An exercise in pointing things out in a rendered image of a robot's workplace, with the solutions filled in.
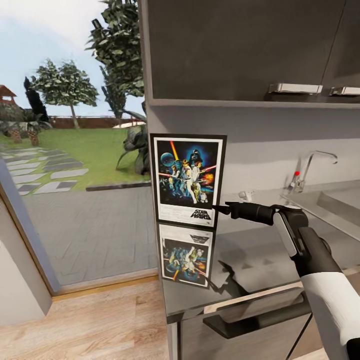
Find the poster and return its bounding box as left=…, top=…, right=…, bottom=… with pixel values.
left=150, top=133, right=228, bottom=231

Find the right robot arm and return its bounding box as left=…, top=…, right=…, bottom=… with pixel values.
left=212, top=189, right=360, bottom=360

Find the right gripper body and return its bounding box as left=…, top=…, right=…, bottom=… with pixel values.
left=230, top=202, right=261, bottom=223

